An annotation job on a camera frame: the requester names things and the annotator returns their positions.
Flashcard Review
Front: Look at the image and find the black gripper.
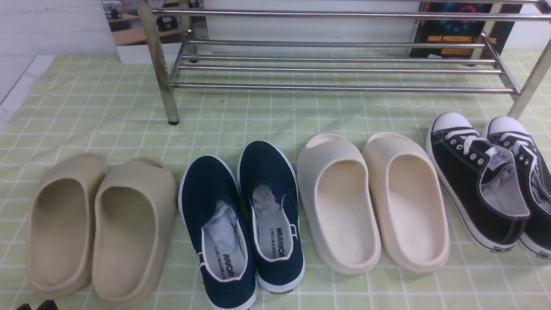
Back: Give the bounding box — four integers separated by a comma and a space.
16, 300, 59, 310

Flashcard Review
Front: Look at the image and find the navy canvas shoe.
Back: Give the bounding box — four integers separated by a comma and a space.
178, 155, 258, 310
237, 140, 306, 294

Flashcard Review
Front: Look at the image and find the steel shoe rack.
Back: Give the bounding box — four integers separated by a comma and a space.
136, 0, 550, 126

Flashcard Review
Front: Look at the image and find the tan left slipper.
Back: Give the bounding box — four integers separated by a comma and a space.
26, 152, 108, 299

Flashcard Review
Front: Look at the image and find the tan slipper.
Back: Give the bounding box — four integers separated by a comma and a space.
91, 157, 177, 307
26, 152, 108, 299

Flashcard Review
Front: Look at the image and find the tan right slipper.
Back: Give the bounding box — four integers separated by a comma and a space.
91, 157, 177, 307

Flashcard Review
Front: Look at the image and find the cream left slipper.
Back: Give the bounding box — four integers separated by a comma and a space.
297, 133, 381, 275

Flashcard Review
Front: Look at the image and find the cream slipper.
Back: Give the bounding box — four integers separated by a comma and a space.
362, 132, 450, 273
297, 133, 381, 275

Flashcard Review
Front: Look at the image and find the cream right slipper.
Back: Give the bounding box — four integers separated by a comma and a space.
362, 132, 450, 273

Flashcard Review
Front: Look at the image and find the black left sneaker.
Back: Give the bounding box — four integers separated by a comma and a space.
425, 112, 530, 253

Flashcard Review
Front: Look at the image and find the black sneaker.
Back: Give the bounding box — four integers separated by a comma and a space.
425, 112, 530, 253
483, 116, 551, 260

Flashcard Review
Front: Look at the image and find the black image processing book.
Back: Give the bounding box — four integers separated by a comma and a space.
409, 2, 515, 59

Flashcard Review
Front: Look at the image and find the black right sneaker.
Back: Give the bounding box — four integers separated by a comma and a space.
483, 116, 551, 260

